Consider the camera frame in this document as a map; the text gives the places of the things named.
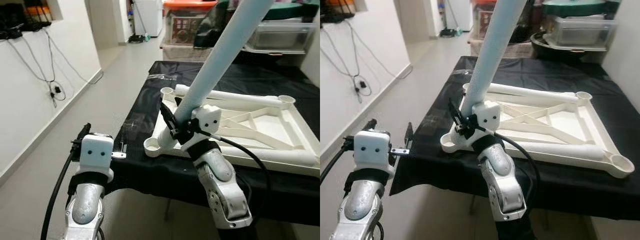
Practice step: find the dark green round lid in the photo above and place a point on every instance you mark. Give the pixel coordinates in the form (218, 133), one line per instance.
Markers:
(295, 10)
(580, 7)

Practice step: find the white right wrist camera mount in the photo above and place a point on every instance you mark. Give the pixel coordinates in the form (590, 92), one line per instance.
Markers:
(487, 116)
(207, 120)

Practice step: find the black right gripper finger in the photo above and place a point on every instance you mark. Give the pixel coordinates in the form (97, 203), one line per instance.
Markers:
(178, 102)
(168, 120)
(455, 117)

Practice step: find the clear tape strip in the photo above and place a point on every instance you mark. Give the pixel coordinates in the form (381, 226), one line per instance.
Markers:
(464, 72)
(162, 77)

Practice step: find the black round basin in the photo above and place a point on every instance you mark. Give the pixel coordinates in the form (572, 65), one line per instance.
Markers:
(270, 57)
(565, 56)

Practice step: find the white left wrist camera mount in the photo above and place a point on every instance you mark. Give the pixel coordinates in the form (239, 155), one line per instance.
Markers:
(96, 152)
(372, 150)

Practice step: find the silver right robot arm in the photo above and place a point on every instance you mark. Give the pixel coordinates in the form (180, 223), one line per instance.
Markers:
(220, 190)
(500, 185)

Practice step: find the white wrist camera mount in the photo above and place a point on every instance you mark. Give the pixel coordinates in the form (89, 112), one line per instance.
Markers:
(487, 116)
(372, 150)
(207, 120)
(96, 152)

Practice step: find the beige patterned cloth cover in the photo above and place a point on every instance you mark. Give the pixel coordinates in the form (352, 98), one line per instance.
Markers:
(180, 52)
(500, 50)

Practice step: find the white plastic children table top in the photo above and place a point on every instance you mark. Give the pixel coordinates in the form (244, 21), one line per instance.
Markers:
(270, 130)
(565, 125)

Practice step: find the black electronic devices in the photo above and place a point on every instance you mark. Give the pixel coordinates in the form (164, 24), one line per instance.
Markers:
(20, 22)
(340, 12)

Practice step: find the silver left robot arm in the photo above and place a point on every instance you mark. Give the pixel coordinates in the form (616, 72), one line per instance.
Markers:
(87, 205)
(362, 205)

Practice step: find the black tablecloth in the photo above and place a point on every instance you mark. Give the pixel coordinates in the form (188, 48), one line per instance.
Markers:
(150, 100)
(430, 100)

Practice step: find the black plastic bag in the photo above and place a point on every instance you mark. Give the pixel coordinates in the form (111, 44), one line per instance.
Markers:
(210, 30)
(532, 25)

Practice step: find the orange lid storage box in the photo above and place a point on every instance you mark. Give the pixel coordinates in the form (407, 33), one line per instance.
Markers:
(182, 22)
(481, 20)

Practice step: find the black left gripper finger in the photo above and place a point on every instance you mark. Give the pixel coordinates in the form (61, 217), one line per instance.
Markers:
(124, 142)
(409, 135)
(369, 126)
(83, 135)

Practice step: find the clear plastic storage box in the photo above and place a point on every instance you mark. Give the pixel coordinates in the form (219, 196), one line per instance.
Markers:
(280, 37)
(580, 32)

